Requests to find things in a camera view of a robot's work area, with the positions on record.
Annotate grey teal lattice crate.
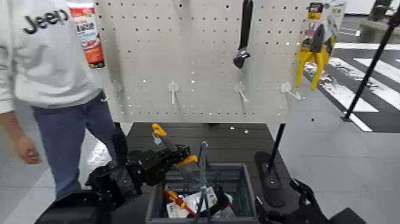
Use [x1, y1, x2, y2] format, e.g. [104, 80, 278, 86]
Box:
[145, 141, 260, 224]

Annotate black red handled tool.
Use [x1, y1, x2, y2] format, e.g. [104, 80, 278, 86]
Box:
[206, 185, 233, 216]

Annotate person's right hand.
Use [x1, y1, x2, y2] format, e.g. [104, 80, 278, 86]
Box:
[14, 133, 43, 166]

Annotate person's right forearm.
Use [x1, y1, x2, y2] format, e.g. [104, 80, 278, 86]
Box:
[0, 109, 26, 141]

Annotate red yellow screwdriver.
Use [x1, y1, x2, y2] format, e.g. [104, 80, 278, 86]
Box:
[162, 188, 196, 216]

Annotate yellow pliers in card package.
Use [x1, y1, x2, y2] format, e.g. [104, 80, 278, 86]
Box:
[295, 0, 348, 91]

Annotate black handled adjustable wrench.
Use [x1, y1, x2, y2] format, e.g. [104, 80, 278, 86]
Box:
[232, 0, 254, 70]

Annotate white card package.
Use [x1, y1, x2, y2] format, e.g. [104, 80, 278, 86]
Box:
[166, 186, 218, 219]

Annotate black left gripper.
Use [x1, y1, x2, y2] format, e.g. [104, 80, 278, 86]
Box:
[127, 144, 193, 195]

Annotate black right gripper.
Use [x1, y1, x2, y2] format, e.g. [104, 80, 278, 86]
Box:
[254, 178, 329, 224]

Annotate person white sweatshirt blue jeans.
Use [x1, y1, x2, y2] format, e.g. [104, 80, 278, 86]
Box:
[0, 0, 120, 201]

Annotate dark background object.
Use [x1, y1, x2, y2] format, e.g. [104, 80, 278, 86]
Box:
[368, 0, 391, 22]

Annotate beige perforated pegboard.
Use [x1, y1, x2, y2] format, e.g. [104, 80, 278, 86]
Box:
[93, 0, 316, 125]

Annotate white pegboard hook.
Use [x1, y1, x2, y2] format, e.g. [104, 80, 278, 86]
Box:
[280, 82, 305, 101]
[234, 82, 250, 103]
[167, 80, 180, 105]

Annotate clear plastic bag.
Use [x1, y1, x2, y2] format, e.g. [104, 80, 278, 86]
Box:
[212, 207, 237, 219]

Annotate beige low platform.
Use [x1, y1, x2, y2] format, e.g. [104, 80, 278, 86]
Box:
[359, 18, 400, 45]

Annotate black tripod pole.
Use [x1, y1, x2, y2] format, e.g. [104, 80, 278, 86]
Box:
[340, 6, 400, 123]

